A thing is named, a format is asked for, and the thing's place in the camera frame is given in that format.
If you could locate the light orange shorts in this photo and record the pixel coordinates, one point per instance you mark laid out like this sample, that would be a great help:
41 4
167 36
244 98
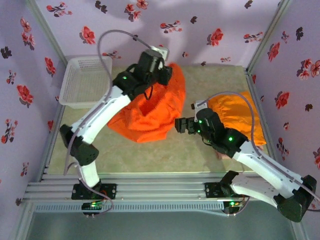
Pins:
235 110

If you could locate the beige shorts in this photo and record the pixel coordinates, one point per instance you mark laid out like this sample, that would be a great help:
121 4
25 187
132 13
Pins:
223 155

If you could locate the bright orange shorts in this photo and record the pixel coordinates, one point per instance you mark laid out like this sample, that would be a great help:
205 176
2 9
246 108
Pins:
150 117

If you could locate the white plastic basket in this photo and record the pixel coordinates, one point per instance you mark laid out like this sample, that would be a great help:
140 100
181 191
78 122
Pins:
85 80

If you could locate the right controller board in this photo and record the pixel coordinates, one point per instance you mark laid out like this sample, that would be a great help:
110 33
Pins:
233 205

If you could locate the controller board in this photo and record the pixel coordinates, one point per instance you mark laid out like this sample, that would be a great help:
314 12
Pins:
233 205
92 206

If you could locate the left controller board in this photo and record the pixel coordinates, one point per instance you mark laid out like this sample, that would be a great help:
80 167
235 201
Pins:
92 206

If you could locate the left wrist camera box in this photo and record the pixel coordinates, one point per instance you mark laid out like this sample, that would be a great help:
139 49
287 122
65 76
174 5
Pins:
160 51

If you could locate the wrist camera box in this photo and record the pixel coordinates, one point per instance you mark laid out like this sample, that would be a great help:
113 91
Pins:
160 51
200 103

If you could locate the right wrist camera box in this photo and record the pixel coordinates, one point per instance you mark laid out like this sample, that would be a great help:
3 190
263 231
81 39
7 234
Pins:
200 103

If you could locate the aluminium side rail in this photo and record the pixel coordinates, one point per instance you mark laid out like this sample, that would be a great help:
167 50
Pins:
257 100
53 130

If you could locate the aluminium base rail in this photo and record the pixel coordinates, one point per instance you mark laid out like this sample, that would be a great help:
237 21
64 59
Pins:
160 186

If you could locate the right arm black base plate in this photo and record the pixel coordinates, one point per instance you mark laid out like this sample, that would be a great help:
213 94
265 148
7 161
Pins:
212 190

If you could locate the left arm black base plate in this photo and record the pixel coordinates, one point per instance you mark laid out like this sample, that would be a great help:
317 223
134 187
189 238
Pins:
110 191

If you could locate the aluminium corner post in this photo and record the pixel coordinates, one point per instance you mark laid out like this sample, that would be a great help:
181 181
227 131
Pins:
46 27
270 35

